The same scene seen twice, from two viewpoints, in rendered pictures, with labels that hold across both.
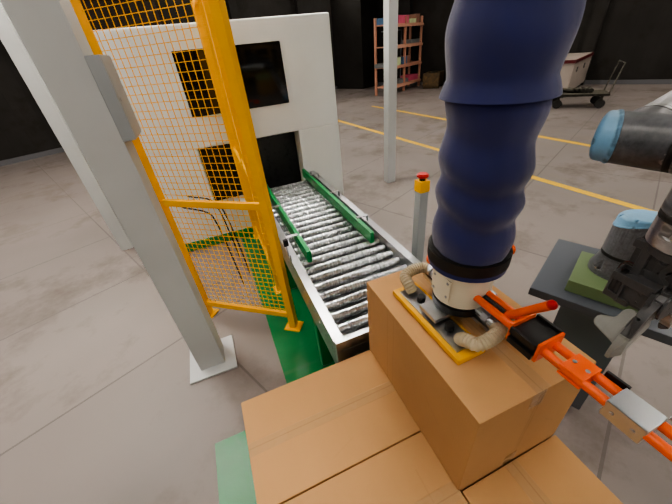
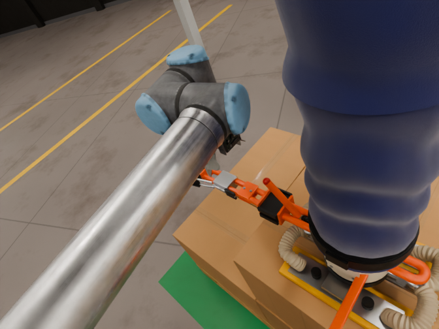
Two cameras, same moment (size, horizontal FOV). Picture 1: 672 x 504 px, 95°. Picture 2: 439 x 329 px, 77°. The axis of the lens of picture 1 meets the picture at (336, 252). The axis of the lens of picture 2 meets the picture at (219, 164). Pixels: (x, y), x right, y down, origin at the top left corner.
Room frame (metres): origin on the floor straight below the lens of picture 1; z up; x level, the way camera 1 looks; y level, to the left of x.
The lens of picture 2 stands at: (0.96, -0.69, 1.82)
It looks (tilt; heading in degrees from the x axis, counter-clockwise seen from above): 43 degrees down; 167
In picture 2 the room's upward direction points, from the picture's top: 24 degrees counter-clockwise
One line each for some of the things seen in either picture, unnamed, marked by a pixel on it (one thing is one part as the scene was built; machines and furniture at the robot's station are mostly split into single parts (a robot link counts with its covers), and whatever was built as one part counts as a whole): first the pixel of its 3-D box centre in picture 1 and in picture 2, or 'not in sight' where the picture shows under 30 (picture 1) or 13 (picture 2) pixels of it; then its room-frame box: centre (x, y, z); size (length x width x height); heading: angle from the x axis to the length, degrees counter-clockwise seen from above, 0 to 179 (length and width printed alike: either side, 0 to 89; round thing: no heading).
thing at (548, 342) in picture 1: (534, 336); (276, 205); (0.49, -0.47, 1.08); 0.10 x 0.08 x 0.06; 110
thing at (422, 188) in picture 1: (417, 249); not in sight; (1.75, -0.57, 0.50); 0.07 x 0.07 x 1.00; 19
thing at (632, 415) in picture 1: (631, 414); (226, 182); (0.29, -0.54, 1.07); 0.07 x 0.07 x 0.04; 20
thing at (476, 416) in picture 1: (453, 353); (346, 285); (0.71, -0.39, 0.74); 0.60 x 0.40 x 0.40; 18
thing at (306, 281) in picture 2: not in sight; (340, 288); (0.76, -0.47, 0.97); 0.34 x 0.10 x 0.05; 20
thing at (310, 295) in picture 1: (281, 242); not in sight; (2.05, 0.41, 0.50); 2.31 x 0.05 x 0.19; 19
